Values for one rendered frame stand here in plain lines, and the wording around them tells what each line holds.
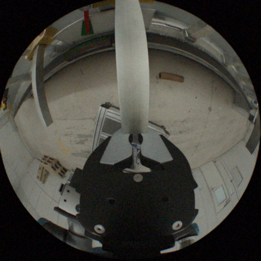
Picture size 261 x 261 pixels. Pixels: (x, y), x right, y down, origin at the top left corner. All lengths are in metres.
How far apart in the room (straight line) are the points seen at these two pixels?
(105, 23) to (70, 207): 0.50
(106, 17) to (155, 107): 0.97
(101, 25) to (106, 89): 0.81
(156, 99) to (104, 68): 0.71
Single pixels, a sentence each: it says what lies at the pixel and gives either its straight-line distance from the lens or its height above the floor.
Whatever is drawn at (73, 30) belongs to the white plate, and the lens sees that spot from 0.30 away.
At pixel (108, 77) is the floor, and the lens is 0.98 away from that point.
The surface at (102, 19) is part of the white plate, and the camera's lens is 0.27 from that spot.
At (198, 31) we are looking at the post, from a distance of 0.33.
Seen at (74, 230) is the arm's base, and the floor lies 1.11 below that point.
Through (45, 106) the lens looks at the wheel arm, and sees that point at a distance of 0.27.
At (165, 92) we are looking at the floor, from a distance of 1.02.
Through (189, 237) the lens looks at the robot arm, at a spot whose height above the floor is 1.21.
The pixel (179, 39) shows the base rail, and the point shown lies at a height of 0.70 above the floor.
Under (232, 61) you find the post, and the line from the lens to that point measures 0.52.
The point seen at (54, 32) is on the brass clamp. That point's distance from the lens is 0.33.
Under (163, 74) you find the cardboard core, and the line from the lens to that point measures 0.93.
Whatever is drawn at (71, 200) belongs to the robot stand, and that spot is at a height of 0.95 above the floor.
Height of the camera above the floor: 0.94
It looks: 59 degrees down
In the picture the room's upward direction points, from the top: 178 degrees counter-clockwise
